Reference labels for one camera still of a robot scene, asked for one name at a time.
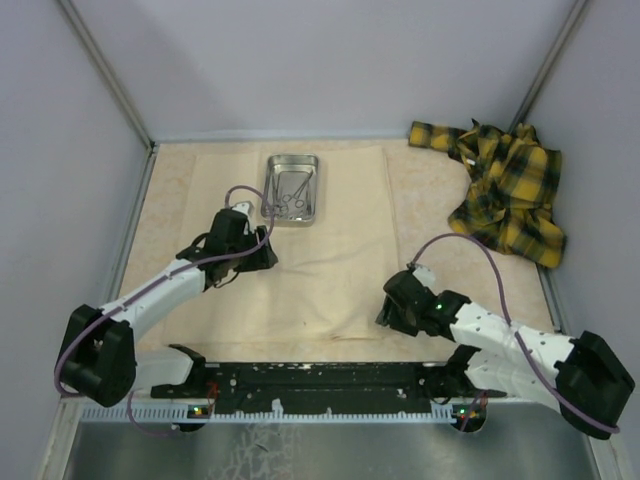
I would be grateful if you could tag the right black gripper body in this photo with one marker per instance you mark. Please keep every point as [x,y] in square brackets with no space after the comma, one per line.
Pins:
[403,320]

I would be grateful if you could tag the beige cloth wrap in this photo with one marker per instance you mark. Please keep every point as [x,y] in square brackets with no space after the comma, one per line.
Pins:
[328,282]

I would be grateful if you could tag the left aluminium corner post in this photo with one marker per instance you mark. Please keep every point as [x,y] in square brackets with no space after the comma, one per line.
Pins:
[105,70]

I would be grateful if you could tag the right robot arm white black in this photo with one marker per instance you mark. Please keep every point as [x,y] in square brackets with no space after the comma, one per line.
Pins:
[581,378]

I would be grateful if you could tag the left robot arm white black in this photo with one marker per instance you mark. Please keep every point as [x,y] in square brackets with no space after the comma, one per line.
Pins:
[98,357]

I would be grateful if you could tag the steel forceps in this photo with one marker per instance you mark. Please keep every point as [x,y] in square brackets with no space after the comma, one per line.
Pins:
[295,199]

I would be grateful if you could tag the steel surgical scissors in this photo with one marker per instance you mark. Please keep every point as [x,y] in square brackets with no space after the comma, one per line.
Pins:
[279,208]

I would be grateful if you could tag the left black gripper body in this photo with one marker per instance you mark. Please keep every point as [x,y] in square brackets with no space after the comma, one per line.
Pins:
[260,260]

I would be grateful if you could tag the steel instrument tray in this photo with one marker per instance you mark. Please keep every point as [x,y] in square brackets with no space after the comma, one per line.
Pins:
[293,169]

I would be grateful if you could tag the aluminium corner post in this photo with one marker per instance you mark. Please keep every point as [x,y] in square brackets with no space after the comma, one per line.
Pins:
[105,70]
[563,38]

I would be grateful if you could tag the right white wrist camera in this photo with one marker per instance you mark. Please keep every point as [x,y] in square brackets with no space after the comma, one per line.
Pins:
[423,274]

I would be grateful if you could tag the right aluminium corner post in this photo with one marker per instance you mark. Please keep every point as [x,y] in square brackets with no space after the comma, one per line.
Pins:
[563,38]

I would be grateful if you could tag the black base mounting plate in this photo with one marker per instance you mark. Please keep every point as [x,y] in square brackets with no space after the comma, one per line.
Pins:
[311,387]

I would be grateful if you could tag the white slotted cable duct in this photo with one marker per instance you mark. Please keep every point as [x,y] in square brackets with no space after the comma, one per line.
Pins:
[187,412]

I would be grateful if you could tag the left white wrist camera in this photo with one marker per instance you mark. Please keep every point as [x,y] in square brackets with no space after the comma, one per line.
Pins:
[245,207]

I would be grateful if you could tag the yellow plaid shirt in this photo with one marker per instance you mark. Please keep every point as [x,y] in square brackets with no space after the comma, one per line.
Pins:
[514,179]

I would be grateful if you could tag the aluminium front rail frame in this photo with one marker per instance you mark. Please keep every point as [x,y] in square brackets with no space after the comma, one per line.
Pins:
[109,384]

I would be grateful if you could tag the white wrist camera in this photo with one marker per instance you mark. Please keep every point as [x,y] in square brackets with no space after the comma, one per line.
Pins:
[423,274]
[245,207]

